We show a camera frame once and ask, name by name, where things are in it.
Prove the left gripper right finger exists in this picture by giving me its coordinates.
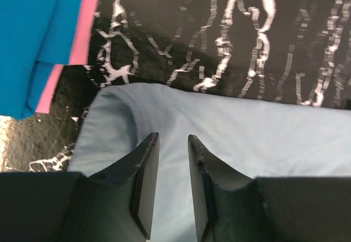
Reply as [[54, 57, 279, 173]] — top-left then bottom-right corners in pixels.
[[188, 135, 257, 241]]

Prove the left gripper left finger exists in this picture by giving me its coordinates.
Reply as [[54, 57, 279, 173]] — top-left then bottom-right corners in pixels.
[[89, 133, 160, 239]]

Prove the grey blue t shirt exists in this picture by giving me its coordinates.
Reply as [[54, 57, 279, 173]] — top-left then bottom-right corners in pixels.
[[69, 83, 350, 241]]

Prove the folded pink t shirt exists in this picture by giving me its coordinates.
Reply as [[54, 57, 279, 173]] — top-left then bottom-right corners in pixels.
[[36, 0, 98, 114]]

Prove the black marble pattern mat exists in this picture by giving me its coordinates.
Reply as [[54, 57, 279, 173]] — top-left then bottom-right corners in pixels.
[[1, 0, 350, 172]]

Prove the folded blue t shirt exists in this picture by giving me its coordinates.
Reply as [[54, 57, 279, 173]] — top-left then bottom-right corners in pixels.
[[1, 0, 81, 119]]

